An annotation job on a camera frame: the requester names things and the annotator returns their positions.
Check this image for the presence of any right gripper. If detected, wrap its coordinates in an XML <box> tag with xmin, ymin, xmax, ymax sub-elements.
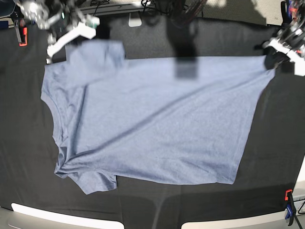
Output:
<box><xmin>20</xmin><ymin>0</ymin><xmax>82</xmax><ymax>63</ymax></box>

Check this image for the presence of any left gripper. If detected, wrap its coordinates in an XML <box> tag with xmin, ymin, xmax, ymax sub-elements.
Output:
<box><xmin>262</xmin><ymin>21</ymin><xmax>305</xmax><ymax>69</ymax></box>

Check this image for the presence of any light blue t-shirt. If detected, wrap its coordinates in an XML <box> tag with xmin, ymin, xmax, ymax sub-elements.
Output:
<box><xmin>41</xmin><ymin>40</ymin><xmax>275</xmax><ymax>194</ymax></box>

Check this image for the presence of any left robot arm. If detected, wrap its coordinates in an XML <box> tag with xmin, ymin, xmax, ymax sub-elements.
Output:
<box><xmin>262</xmin><ymin>0</ymin><xmax>305</xmax><ymax>76</ymax></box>

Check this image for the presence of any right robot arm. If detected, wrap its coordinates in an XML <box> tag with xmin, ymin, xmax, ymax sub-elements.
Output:
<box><xmin>0</xmin><ymin>0</ymin><xmax>86</xmax><ymax>64</ymax></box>

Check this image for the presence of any orange black clamp far left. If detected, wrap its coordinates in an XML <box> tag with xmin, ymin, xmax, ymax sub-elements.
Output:
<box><xmin>14</xmin><ymin>19</ymin><xmax>28</xmax><ymax>47</ymax></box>

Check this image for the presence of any black table cloth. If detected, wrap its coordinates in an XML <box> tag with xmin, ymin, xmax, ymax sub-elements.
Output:
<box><xmin>0</xmin><ymin>26</ymin><xmax>305</xmax><ymax>229</ymax></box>

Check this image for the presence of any orange blue clamp near right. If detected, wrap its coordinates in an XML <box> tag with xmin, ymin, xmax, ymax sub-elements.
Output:
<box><xmin>285</xmin><ymin>189</ymin><xmax>296</xmax><ymax>226</ymax></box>

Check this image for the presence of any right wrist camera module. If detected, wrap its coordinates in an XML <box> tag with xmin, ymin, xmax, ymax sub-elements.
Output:
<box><xmin>78</xmin><ymin>14</ymin><xmax>100</xmax><ymax>39</ymax></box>

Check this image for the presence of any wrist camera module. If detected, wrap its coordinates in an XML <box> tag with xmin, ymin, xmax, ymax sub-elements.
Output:
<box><xmin>287</xmin><ymin>50</ymin><xmax>305</xmax><ymax>76</ymax></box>
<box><xmin>78</xmin><ymin>14</ymin><xmax>100</xmax><ymax>39</ymax></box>

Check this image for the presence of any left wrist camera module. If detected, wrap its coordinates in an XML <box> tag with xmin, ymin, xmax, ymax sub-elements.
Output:
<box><xmin>287</xmin><ymin>50</ymin><xmax>305</xmax><ymax>76</ymax></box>

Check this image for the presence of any aluminium frame rail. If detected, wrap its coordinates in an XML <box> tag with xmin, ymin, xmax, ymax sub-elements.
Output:
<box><xmin>80</xmin><ymin>2</ymin><xmax>143</xmax><ymax>16</ymax></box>

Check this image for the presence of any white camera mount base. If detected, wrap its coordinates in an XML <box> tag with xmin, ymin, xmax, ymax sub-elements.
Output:
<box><xmin>128</xmin><ymin>11</ymin><xmax>142</xmax><ymax>28</ymax></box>

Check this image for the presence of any red black cable bundle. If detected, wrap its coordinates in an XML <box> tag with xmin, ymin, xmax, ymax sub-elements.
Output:
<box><xmin>176</xmin><ymin>0</ymin><xmax>208</xmax><ymax>24</ymax></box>

